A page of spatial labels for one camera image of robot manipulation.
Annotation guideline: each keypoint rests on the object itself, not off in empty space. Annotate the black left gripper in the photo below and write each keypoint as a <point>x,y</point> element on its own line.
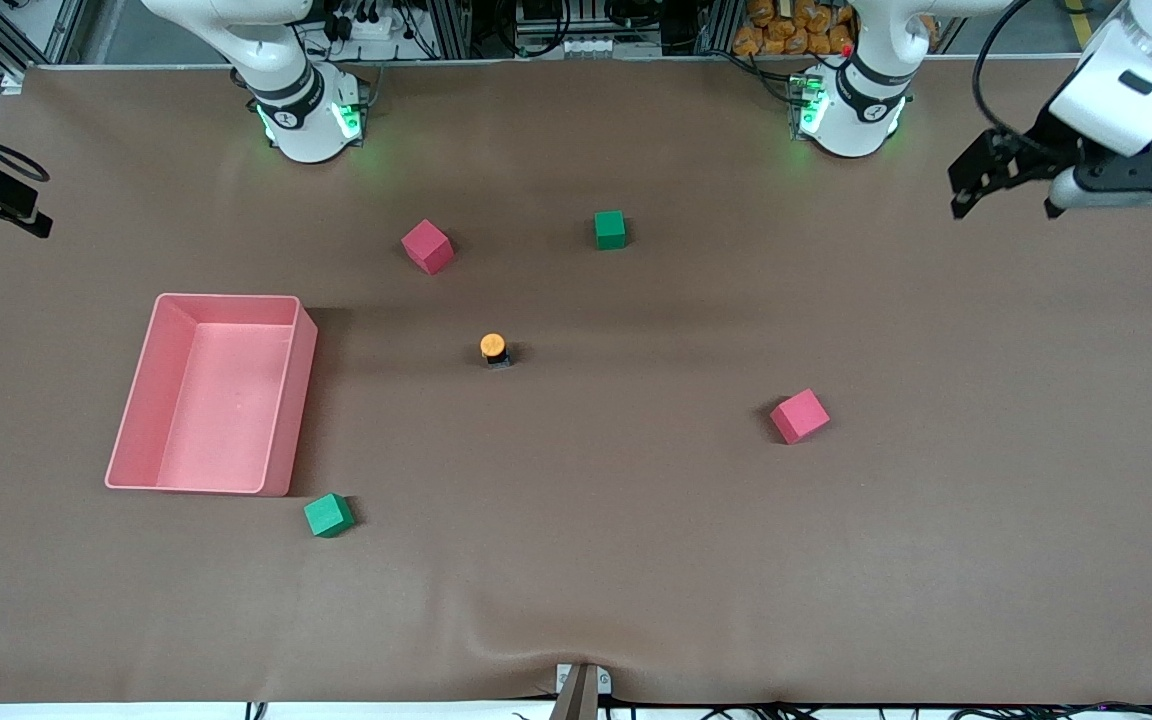
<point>1039,152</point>

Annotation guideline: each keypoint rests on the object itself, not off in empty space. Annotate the yellow mushroom push button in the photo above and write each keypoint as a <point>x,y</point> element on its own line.
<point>493,346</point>

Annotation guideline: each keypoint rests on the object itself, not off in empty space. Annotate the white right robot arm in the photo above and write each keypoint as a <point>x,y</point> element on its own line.
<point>301,110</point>

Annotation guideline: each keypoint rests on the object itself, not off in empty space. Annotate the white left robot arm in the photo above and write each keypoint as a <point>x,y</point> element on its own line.
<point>856,110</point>

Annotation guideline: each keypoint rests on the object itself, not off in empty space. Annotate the pink plastic bin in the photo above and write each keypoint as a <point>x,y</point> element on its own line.
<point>216,420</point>

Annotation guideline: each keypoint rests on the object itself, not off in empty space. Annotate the pile of orange items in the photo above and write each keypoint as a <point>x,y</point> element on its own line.
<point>791,28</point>

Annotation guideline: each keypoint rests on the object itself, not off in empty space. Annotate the pink foam cube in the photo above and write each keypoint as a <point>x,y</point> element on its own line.
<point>427,247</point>
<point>800,417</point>

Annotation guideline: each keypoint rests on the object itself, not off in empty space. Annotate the white power strip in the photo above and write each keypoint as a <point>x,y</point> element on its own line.
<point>371,25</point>

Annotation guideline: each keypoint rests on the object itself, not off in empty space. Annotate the green foam cube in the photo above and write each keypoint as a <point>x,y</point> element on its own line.
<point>328,516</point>
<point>610,230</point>

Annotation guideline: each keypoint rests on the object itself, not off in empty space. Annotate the white terminal strip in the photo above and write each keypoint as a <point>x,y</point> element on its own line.
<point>596,46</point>

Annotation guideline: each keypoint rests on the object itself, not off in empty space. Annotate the brown table mat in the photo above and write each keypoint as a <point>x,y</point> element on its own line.
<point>576,520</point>

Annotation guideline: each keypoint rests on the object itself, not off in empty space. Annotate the aluminium frame post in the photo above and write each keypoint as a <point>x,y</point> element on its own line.
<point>448,28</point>
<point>716,26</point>

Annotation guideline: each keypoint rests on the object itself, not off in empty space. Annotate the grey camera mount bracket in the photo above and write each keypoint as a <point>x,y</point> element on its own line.
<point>581,690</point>

